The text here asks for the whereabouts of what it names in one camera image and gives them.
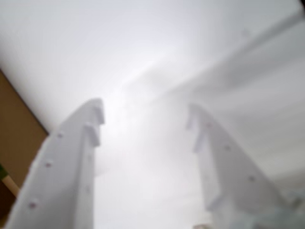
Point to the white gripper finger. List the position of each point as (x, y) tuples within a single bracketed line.
[(221, 167), (62, 179)]

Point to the brown cardboard box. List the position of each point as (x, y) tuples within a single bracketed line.
[(19, 124)]

